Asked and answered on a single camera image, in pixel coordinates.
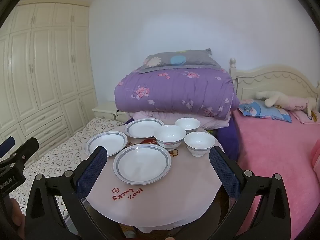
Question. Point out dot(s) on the cream nightstand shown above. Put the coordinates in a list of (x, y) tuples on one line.
[(105, 110)]

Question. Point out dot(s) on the white plate with grey rim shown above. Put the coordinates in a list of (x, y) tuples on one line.
[(142, 163), (145, 128), (106, 142)]

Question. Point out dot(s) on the cream panelled wardrobe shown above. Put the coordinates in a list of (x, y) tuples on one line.
[(45, 67)]

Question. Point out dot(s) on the grey floral pillow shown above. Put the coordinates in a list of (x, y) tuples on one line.
[(175, 57)]

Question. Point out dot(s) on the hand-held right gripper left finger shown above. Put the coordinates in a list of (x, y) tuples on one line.
[(92, 172)]

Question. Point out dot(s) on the blue printed pillow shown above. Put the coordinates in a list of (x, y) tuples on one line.
[(265, 111)]

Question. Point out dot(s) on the small white bowl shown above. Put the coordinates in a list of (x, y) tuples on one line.
[(200, 141), (187, 123)]

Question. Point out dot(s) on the round table with printed cover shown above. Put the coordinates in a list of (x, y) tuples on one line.
[(155, 200)]

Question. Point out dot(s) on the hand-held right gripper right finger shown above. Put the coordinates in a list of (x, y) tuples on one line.
[(225, 172)]

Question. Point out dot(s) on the cream bed headboard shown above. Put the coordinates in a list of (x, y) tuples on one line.
[(275, 77)]

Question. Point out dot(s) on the purple floral quilt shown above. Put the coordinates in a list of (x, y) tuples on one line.
[(175, 90)]

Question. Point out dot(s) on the white plush toy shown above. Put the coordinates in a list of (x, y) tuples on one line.
[(275, 98)]

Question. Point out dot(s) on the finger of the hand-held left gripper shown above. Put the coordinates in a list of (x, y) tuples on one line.
[(25, 150), (6, 146)]

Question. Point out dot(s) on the light pink folded quilt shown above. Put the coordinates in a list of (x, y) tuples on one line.
[(215, 122)]

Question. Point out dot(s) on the large white bowl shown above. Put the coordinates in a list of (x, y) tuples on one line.
[(170, 135)]

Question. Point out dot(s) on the pink pillow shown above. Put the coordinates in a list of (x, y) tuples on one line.
[(303, 117)]

